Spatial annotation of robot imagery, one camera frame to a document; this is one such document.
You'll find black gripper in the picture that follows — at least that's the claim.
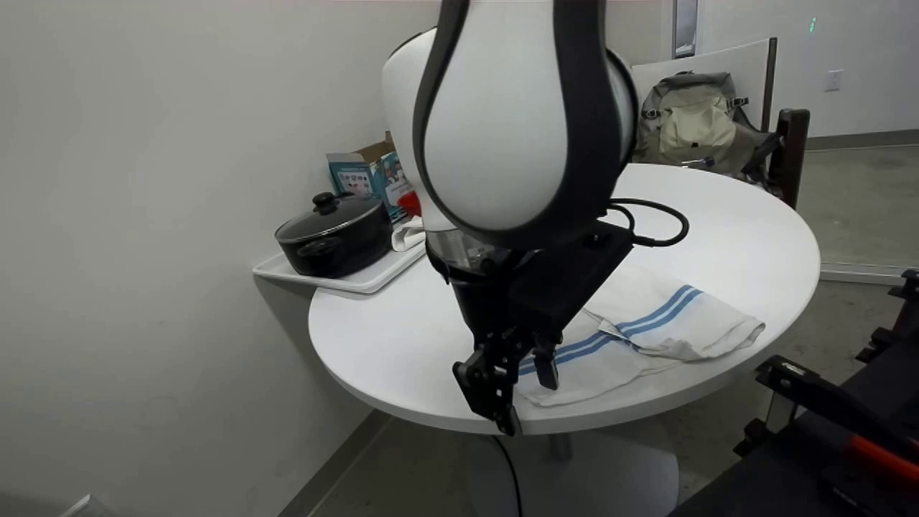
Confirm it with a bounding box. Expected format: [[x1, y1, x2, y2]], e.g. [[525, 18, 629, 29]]
[[428, 225, 633, 437]]

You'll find white towel with blue stripes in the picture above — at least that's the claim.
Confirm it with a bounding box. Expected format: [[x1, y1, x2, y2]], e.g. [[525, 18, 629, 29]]
[[518, 282, 767, 408]]

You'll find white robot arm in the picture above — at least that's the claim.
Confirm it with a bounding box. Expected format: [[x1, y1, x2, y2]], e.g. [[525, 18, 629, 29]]
[[383, 0, 639, 437]]

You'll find white rectangular tray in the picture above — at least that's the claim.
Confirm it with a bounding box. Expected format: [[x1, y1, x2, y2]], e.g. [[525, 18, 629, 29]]
[[254, 235, 426, 295]]

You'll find black cooking pot with lid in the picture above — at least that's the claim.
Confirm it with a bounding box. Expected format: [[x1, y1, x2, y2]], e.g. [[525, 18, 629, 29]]
[[277, 193, 392, 259]]

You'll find blue and white carton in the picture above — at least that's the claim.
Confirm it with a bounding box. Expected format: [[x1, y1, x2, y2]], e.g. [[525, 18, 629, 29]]
[[329, 140, 415, 220]]

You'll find beige backpack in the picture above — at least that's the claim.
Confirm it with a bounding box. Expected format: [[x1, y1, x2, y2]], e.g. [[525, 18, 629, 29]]
[[639, 72, 779, 177]]

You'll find black cable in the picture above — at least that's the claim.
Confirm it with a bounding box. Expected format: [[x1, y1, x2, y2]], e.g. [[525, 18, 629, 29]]
[[604, 196, 693, 250]]

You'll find orange handled clamp tool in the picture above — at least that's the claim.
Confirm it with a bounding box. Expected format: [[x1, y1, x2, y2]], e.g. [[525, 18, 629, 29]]
[[755, 355, 919, 485]]

